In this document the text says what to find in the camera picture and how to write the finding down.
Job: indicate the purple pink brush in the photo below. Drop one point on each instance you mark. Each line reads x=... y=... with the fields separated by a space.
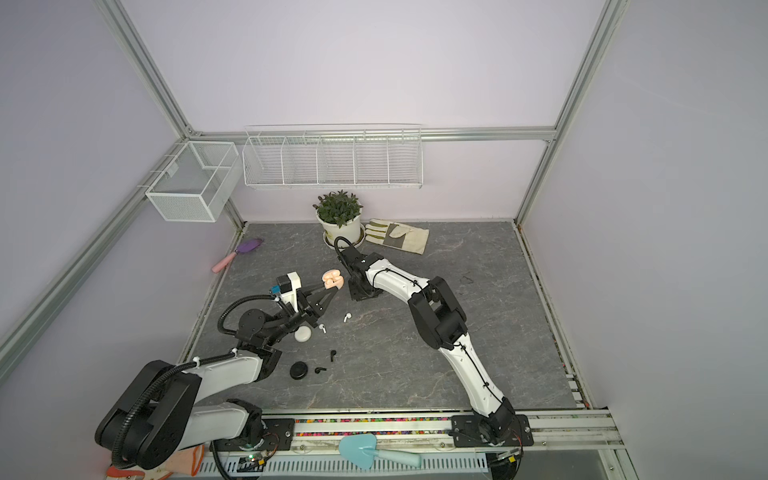
x=242 y=248

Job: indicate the red white work glove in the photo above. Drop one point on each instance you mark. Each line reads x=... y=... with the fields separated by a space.
x=185 y=462

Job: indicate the beige gardening glove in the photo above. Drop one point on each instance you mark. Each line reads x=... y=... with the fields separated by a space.
x=395 y=235

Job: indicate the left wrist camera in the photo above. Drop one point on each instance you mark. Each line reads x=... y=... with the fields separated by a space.
x=285 y=291

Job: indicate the white earbud charging case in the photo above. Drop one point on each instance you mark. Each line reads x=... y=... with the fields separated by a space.
x=303 y=334

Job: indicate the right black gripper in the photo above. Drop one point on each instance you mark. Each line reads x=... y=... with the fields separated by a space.
x=355 y=294

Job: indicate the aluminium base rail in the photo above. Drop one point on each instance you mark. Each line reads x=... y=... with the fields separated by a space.
x=320 y=432

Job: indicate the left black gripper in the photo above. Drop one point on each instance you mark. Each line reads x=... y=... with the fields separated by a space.
x=309 y=307

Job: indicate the pink earbud charging case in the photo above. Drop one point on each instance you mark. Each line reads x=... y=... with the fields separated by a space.
x=333 y=279

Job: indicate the white mesh box basket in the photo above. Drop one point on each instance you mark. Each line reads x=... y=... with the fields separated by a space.
x=197 y=182

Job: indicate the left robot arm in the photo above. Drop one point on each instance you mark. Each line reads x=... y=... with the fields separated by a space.
x=160 y=412

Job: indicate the teal garden trowel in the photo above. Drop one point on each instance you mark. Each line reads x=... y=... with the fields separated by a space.
x=361 y=450

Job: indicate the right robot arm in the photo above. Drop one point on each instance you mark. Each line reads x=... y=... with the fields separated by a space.
x=441 y=323

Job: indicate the long white wire basket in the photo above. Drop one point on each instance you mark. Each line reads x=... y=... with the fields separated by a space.
x=363 y=155

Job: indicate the potted green plant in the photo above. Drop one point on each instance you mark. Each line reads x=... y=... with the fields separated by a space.
x=339 y=213

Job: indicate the black earbud charging case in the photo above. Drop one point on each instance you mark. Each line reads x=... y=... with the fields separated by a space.
x=298 y=370

